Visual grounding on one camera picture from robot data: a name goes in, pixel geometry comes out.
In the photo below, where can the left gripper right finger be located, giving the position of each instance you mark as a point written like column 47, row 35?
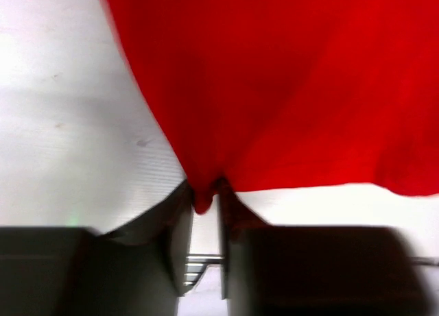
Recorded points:
column 315, row 270

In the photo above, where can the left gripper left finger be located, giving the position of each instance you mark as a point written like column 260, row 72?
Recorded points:
column 137, row 269

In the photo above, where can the red t shirt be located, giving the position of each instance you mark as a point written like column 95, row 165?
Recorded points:
column 274, row 94

